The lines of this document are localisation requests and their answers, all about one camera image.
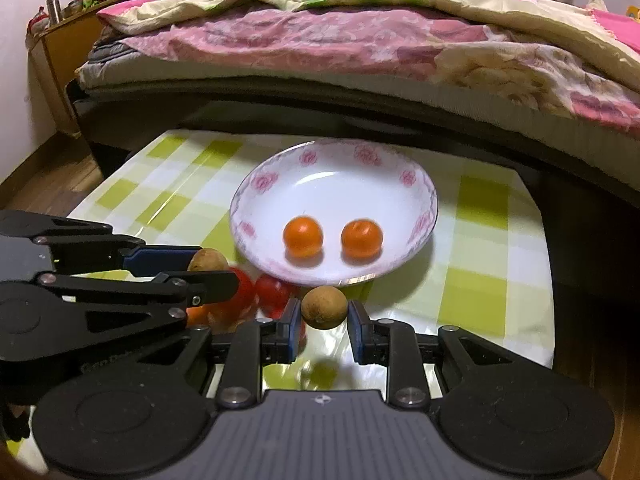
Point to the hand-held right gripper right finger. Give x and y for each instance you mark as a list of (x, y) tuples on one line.
[(356, 332)]

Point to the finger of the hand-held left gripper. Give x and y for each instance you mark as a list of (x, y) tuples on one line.
[(160, 260), (215, 285)]

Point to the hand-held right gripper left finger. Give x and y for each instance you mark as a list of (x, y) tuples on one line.
[(291, 335)]

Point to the brown longan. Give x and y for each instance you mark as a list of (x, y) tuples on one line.
[(324, 307), (210, 259)]

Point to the large red tomato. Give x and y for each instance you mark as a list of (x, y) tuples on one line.
[(245, 302)]

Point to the small orange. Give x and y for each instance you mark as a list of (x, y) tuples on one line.
[(302, 236), (362, 240), (196, 316)]

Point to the red cherry tomato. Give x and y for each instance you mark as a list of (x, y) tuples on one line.
[(272, 292)]

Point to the white plate with pink flowers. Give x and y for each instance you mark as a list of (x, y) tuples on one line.
[(340, 195)]

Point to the green checked tablecloth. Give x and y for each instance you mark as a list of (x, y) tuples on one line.
[(475, 240)]

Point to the grey mattress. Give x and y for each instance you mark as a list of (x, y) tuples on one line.
[(130, 67)]

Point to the wooden nightstand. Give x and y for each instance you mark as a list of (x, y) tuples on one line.
[(60, 55)]

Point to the bed with floral quilts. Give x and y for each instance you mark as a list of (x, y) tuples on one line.
[(310, 40)]

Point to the cream quilt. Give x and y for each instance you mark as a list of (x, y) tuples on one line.
[(450, 0)]

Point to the pink pillow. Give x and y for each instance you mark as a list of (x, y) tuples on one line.
[(617, 22)]

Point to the dark bed frame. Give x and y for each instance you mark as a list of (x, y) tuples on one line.
[(300, 105)]

